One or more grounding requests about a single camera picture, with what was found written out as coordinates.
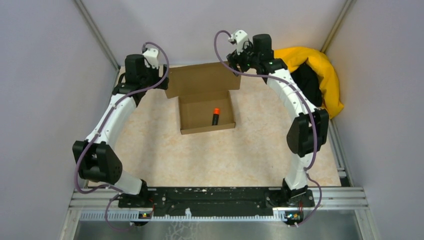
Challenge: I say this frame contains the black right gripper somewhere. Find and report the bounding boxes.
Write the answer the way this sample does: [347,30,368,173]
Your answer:
[226,40,260,77]

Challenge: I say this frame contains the orange black marker pen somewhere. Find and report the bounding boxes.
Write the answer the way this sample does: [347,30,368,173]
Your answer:
[211,108,221,126]

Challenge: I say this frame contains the brown cardboard box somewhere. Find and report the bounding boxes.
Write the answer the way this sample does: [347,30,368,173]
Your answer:
[165,62,241,135]

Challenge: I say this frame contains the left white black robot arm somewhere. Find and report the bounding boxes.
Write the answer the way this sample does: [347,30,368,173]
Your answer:
[72,48,169,207]

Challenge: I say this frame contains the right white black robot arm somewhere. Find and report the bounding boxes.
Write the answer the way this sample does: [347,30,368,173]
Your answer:
[226,30,329,206]

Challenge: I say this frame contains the yellow cloth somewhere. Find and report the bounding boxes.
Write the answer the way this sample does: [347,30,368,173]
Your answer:
[274,46,344,119]

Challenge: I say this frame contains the black cloth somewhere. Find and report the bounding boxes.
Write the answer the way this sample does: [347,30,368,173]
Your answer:
[291,62,323,107]

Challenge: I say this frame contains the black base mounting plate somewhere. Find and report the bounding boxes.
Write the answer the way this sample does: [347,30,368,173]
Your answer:
[118,187,315,217]

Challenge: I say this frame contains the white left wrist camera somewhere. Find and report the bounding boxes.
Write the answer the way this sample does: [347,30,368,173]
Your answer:
[141,48,160,69]

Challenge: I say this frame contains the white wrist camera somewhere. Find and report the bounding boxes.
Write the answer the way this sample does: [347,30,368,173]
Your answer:
[228,29,249,53]
[141,48,160,69]

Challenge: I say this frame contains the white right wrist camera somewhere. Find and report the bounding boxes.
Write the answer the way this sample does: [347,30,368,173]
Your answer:
[228,29,249,53]

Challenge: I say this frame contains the aluminium frame rail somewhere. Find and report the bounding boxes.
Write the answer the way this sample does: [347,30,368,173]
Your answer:
[60,186,380,240]

